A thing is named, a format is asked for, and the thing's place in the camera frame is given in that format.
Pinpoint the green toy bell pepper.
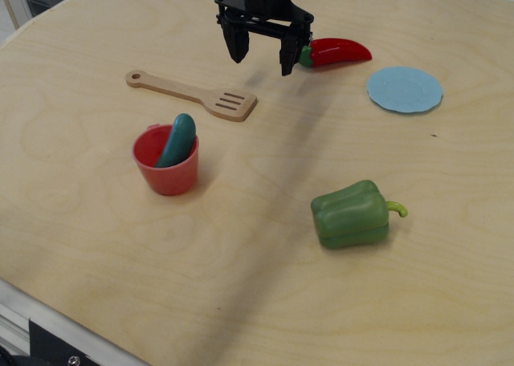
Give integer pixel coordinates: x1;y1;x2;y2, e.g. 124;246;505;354
311;180;408;249

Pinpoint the black corner bracket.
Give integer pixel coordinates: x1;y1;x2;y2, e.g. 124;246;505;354
29;320;100;366

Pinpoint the red plastic cup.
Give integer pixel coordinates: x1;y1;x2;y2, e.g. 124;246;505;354
132;124;199;196

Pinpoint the light blue toy plate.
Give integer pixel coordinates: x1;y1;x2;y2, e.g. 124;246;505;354
366;67;443;114

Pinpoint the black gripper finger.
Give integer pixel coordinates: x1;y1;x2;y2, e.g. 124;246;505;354
279;19;312;76
221;19;249;63

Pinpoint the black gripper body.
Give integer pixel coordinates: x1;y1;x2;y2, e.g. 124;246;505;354
214;0;313;39

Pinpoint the wooden slotted spatula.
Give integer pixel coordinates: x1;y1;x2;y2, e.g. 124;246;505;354
125;70;258;122

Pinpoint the aluminium table frame rail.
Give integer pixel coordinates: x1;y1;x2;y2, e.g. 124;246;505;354
1;280;146;365

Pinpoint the red toy chili pepper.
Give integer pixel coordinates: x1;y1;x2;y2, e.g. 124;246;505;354
299;38;373;67

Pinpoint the green toy cucumber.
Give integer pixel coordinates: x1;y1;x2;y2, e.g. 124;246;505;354
154;113;196;168

